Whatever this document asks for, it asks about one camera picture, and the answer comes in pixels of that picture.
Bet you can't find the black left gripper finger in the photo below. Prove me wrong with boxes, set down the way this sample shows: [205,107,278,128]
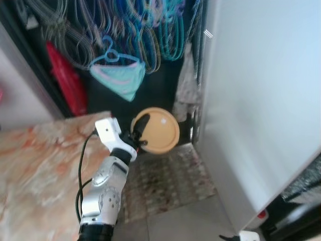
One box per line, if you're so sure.
[131,114,151,146]

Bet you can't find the orange round lidded container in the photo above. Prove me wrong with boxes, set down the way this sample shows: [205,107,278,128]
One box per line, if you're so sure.
[130,107,180,155]

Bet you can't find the brown patterned floor rug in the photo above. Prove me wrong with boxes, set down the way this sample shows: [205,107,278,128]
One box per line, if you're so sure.
[122,144,217,223]

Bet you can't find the grey hanging cloth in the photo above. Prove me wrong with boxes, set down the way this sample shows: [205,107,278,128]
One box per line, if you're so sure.
[173,42,202,122]

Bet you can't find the black speckled panel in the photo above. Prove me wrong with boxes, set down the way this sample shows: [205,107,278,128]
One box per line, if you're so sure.
[261,155,321,241]

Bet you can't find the light blue plastic hanger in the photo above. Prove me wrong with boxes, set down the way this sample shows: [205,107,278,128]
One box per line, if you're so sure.
[92,35,142,67]

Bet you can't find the red bag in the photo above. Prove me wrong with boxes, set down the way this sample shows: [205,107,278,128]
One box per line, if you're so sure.
[45,41,88,117]

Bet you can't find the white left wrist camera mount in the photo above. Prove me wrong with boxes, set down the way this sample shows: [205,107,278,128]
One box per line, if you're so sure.
[95,117,124,151]

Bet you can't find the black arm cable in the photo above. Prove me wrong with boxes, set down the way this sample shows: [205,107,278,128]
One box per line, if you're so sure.
[75,130,99,221]

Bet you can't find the blue wire hanger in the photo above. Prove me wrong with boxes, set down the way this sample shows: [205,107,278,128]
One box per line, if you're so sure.
[120,0,162,74]

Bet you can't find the teal wire hanger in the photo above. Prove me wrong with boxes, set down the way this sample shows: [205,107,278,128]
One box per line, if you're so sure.
[155,0,187,62]

